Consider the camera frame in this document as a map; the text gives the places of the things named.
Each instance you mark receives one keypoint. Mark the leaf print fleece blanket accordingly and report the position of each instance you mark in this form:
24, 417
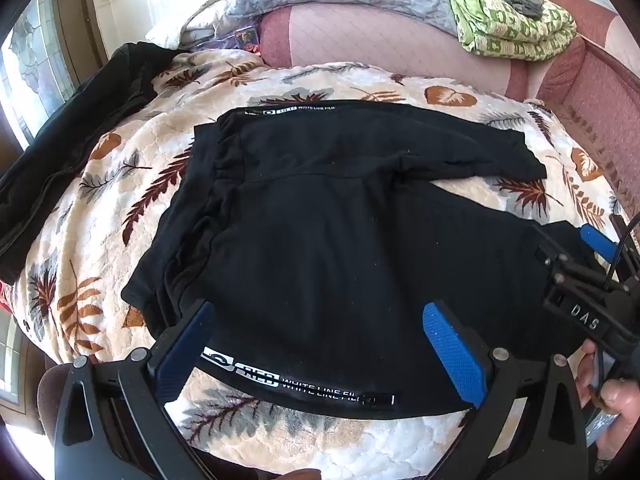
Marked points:
90, 210

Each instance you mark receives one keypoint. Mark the black jacket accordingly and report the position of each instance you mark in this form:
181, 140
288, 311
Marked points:
55, 160

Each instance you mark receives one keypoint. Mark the white crumpled cloth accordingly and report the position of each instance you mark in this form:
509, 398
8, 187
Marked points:
200, 20

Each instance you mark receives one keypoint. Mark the person's right hand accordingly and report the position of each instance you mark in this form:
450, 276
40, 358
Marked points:
617, 405

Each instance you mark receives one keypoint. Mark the stained glass window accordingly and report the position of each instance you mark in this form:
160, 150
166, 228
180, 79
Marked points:
30, 60

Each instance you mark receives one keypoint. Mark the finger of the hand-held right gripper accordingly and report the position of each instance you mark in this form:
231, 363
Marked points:
555, 262
597, 240

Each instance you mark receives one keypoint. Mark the pink upholstered sofa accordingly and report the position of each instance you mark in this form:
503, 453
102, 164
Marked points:
380, 35

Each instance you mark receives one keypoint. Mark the colourful packets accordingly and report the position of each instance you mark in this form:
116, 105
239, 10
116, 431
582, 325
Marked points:
245, 40

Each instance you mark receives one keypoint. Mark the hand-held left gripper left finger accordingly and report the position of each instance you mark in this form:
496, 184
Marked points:
185, 350

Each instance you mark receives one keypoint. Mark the black pants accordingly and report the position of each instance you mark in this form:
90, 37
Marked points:
320, 240

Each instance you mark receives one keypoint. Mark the red plastic bag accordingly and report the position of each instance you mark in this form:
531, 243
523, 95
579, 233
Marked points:
5, 300

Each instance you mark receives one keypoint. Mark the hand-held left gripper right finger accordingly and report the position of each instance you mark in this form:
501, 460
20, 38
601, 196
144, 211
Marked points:
455, 355

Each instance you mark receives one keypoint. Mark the green patterned folded blanket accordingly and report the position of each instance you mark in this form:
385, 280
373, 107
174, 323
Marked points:
510, 35

